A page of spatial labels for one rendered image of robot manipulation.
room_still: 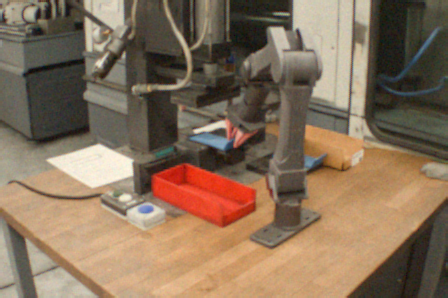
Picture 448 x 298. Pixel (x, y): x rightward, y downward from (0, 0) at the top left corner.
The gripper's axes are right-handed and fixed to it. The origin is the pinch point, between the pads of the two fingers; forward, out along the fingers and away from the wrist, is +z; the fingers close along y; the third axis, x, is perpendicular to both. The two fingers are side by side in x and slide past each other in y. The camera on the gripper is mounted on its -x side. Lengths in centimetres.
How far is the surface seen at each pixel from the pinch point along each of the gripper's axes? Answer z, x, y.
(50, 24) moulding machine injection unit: 132, -105, 277
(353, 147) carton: -3.5, -36.0, -19.1
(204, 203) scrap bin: 0.0, 24.0, -14.5
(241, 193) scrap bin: 0.0, 12.5, -15.9
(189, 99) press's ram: -7.1, 9.2, 12.6
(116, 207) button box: 10.2, 37.5, -0.6
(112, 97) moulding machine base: 97, -70, 131
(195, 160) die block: 7.7, 8.2, 3.5
